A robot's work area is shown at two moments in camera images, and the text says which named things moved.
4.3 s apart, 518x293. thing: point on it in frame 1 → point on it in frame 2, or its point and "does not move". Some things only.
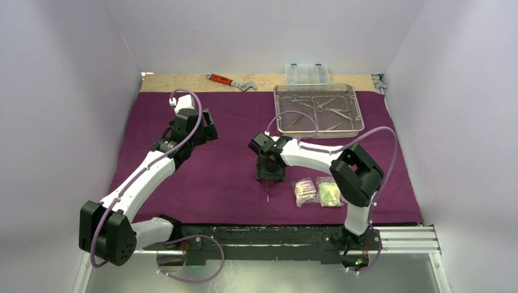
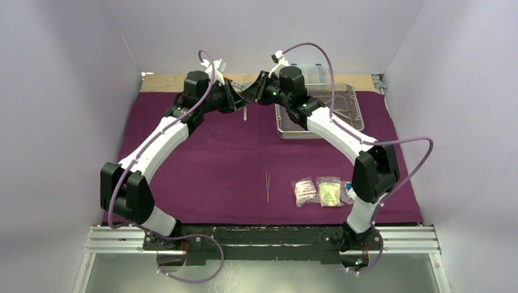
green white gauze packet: [329, 191] does not move
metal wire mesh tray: [334, 107] does not move
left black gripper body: [204, 134] → [219, 99]
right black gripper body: [267, 176] → [262, 86]
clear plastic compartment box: [300, 74] does not move
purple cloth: [215, 182] does not move
